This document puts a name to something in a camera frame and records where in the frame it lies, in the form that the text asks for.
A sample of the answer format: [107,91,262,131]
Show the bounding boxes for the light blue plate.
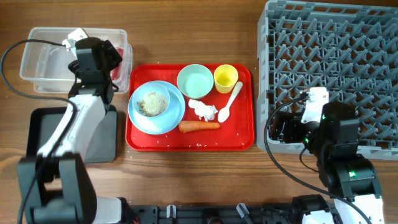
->
[128,80,185,135]

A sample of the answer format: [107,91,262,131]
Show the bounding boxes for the mint green bowl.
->
[177,64,214,100]

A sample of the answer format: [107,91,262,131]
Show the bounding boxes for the right black cable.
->
[263,95,371,224]

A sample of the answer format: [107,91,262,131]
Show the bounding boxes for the left black cable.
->
[0,39,78,224]

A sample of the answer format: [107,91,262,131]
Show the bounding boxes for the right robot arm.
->
[300,101,384,223]

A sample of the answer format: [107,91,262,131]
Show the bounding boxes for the red serving tray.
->
[125,63,255,152]

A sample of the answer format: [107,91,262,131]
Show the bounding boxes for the grey dishwasher rack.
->
[256,1,397,161]

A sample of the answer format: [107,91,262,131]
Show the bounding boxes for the black cable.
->
[0,39,78,224]
[263,95,371,224]

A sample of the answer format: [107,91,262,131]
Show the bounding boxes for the black plastic tray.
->
[26,105,118,164]

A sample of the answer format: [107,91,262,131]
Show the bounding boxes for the rice and food scraps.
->
[137,92,169,117]

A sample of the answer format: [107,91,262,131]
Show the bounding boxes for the orange carrot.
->
[178,121,221,133]

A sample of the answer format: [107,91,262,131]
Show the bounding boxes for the light blue bowl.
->
[129,82,170,118]

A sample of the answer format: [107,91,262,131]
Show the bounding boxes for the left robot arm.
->
[17,37,132,223]

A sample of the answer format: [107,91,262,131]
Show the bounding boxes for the white plastic spoon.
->
[218,82,243,123]

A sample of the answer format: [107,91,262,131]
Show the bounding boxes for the red sauce packet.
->
[110,48,124,81]

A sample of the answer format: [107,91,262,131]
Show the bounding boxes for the white napkin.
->
[188,99,218,122]

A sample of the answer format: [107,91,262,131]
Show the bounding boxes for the clear plastic bin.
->
[20,28,133,94]

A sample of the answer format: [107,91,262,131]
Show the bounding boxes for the yellow plastic cup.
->
[213,64,239,94]

